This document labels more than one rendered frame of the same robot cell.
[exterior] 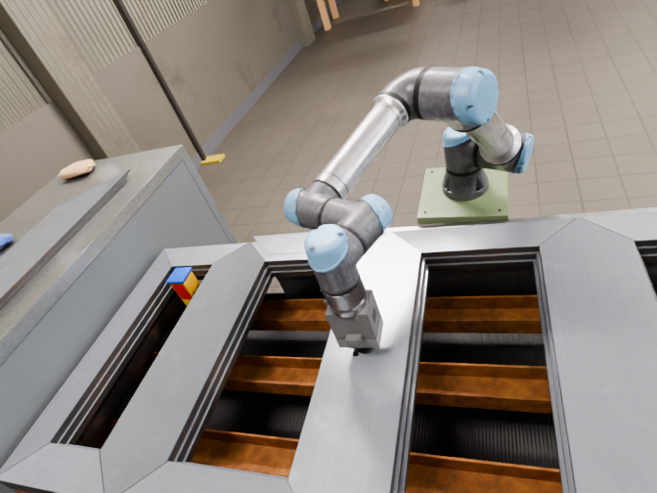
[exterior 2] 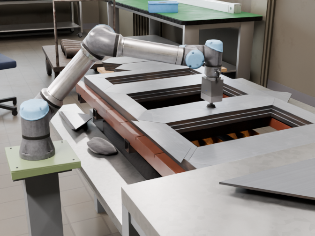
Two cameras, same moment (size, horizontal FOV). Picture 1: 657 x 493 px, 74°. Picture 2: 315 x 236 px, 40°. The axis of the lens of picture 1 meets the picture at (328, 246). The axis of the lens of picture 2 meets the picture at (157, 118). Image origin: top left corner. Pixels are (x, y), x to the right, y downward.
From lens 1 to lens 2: 244 cm
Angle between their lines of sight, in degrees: 113
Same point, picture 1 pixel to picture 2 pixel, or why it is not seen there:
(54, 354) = not seen: outside the picture
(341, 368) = (226, 107)
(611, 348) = (166, 83)
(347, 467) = (252, 99)
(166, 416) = (307, 131)
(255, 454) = not seen: hidden behind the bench
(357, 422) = (239, 101)
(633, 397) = (180, 80)
